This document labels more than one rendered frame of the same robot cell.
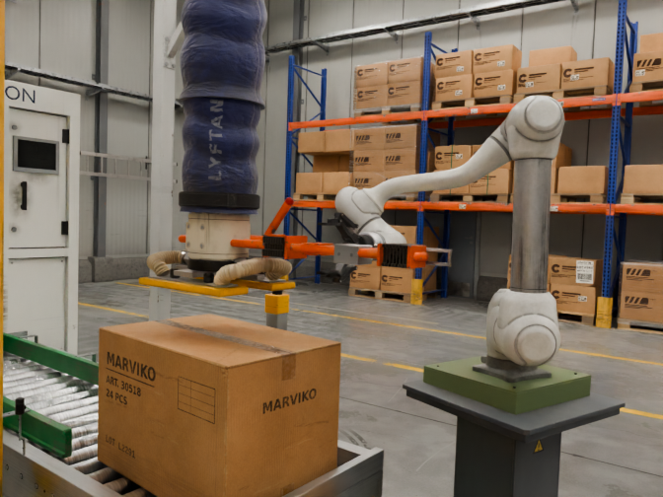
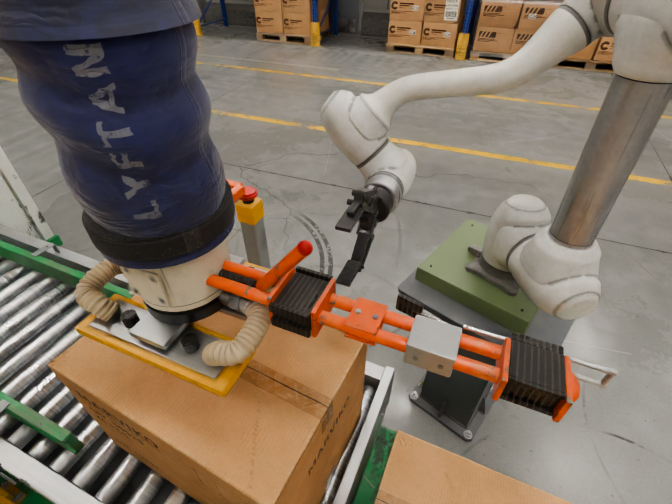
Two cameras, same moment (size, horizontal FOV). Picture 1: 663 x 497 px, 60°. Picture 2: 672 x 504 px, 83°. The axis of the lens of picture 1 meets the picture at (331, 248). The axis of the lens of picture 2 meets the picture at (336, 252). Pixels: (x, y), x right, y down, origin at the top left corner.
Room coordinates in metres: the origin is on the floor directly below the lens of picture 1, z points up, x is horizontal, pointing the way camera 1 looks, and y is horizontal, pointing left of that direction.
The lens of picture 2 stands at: (1.07, 0.17, 1.68)
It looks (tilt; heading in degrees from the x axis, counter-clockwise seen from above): 40 degrees down; 346
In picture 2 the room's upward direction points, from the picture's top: straight up
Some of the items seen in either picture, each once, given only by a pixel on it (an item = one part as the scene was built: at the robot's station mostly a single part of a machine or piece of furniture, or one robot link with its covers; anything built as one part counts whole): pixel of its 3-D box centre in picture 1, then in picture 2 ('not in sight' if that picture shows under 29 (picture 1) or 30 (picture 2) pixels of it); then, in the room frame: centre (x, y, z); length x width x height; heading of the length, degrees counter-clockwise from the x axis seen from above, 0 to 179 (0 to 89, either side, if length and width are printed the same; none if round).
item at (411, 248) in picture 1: (402, 255); (531, 378); (1.29, -0.16, 1.21); 0.08 x 0.07 x 0.05; 53
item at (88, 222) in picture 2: (220, 200); (164, 207); (1.65, 0.32, 1.33); 0.23 x 0.23 x 0.04
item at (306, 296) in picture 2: (284, 246); (303, 300); (1.50, 0.12, 1.22); 0.10 x 0.08 x 0.06; 143
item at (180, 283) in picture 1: (191, 279); (161, 334); (1.57, 0.38, 1.11); 0.34 x 0.10 x 0.05; 53
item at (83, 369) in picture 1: (84, 364); (46, 258); (2.57, 1.09, 0.60); 1.60 x 0.10 x 0.09; 52
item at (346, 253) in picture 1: (352, 253); (432, 345); (1.37, -0.05, 1.21); 0.07 x 0.07 x 0.04; 53
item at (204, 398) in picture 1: (215, 402); (228, 395); (1.64, 0.32, 0.75); 0.60 x 0.40 x 0.40; 49
